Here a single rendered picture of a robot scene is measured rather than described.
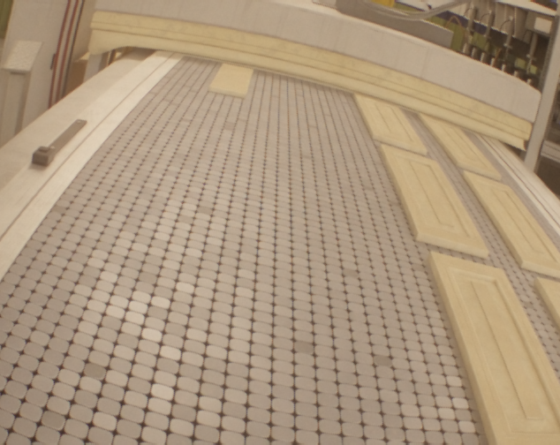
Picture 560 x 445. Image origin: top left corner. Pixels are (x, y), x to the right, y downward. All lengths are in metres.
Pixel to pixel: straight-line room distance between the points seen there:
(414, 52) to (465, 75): 0.27
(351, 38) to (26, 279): 2.22
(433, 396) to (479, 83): 2.28
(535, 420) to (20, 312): 0.77
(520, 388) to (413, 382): 0.19
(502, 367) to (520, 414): 0.13
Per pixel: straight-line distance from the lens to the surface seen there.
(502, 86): 3.12
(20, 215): 1.15
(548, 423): 0.99
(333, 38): 2.93
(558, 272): 1.62
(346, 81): 2.96
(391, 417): 0.88
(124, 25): 3.00
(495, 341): 1.13
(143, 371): 0.83
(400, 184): 1.71
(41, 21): 3.53
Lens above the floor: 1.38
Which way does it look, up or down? 23 degrees down
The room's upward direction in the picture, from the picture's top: 16 degrees clockwise
